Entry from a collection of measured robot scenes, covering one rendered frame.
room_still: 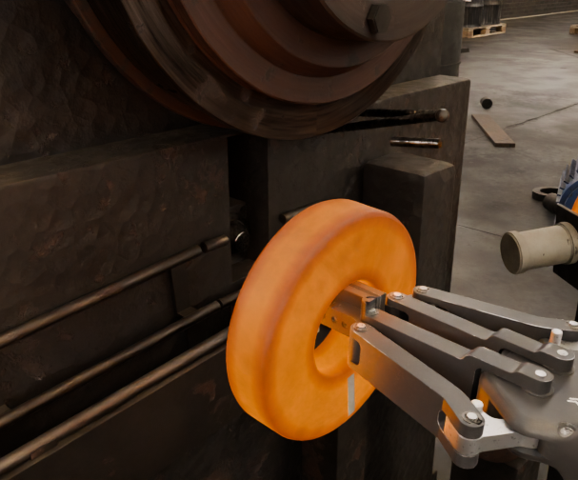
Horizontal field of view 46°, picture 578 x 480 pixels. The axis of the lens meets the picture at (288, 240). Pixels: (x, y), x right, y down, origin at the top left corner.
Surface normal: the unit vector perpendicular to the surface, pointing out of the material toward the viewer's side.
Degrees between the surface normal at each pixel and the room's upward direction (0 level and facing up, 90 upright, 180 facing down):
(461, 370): 90
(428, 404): 90
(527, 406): 3
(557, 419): 3
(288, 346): 93
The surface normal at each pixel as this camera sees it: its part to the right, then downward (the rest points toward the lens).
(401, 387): -0.83, 0.20
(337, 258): 0.73, 0.30
